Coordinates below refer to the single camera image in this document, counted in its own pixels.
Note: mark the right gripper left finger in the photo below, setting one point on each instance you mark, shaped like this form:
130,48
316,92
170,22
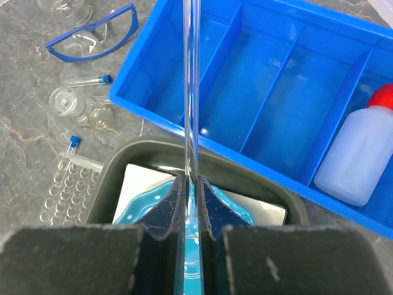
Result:
146,257

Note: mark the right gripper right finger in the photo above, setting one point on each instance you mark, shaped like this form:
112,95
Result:
238,258

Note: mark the white wash bottle red cap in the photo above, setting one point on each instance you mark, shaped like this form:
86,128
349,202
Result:
360,152

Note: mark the glass stirring rod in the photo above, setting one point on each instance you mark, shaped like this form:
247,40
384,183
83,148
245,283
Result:
191,21

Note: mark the glass flask with stopper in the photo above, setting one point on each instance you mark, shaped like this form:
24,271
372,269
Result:
74,13

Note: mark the teal polka dot plate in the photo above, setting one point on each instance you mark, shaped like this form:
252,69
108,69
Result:
141,204

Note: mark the white square plate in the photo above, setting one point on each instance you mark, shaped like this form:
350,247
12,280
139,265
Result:
138,179

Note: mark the clear acrylic tube rack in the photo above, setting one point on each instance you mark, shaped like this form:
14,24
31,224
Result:
70,191

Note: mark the dark green tray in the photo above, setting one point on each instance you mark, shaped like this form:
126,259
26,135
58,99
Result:
154,152

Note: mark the blue capped test tube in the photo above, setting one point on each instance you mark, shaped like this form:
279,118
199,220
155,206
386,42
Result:
89,81
73,144

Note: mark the glass jar with lid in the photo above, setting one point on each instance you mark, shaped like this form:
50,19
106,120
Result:
84,110

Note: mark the blue divided storage bin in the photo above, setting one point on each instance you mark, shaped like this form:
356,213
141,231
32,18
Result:
277,79

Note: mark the blue safety glasses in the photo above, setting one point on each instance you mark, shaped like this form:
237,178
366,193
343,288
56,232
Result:
97,39

